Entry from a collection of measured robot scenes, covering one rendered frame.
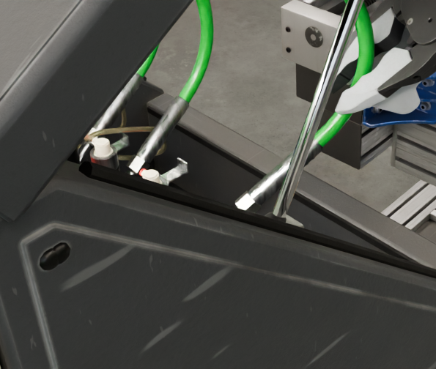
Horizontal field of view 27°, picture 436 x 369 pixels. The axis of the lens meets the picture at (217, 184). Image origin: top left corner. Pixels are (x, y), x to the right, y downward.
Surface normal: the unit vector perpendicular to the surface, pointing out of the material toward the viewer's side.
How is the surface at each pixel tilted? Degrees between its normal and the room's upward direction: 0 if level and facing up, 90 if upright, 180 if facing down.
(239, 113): 0
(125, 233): 90
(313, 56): 90
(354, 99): 84
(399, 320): 90
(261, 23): 0
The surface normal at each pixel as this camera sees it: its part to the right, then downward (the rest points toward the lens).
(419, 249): -0.07, -0.78
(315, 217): -0.73, 0.46
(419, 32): -0.74, -0.34
